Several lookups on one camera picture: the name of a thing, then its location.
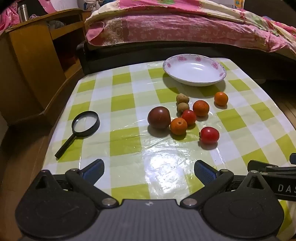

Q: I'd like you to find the pink floral quilt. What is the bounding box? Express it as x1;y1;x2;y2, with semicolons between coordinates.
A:
84;0;296;58

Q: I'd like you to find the dark bed frame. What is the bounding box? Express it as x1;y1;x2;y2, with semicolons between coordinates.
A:
76;39;296;80

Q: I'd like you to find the large dark red tomato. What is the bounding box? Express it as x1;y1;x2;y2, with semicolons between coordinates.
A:
147;106;171;129

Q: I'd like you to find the steel thermos bottle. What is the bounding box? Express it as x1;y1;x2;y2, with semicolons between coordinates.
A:
18;4;29;23

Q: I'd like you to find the brown longan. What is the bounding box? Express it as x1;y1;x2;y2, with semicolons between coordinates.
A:
176;93;190;105
177;103;189;115

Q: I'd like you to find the white floral-rimmed plate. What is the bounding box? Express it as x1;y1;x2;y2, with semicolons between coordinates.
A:
162;54;227;87

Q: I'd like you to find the green checkered tablecloth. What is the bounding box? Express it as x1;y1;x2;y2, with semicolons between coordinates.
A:
43;57;296;241

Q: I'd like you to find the black magnifying glass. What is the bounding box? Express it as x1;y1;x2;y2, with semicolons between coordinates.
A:
55;111;100;159

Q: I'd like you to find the pink cloth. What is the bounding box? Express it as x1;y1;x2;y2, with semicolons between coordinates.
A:
0;5;22;32

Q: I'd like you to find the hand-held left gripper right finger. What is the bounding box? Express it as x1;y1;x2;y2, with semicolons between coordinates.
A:
180;160;273;208

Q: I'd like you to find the grey cloth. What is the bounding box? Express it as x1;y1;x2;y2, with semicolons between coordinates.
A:
47;20;67;29

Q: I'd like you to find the wooden nightstand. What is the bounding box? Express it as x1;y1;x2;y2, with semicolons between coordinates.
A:
0;8;88;127

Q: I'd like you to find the small orange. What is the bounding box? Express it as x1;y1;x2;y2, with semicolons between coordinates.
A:
214;92;229;106
193;100;210;117
170;117;188;136

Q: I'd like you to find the red cherry tomato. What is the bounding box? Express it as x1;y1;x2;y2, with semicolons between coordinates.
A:
181;110;197;126
199;126;220;145

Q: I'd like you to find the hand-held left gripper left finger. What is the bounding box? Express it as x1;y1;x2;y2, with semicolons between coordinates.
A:
28;159;119;208

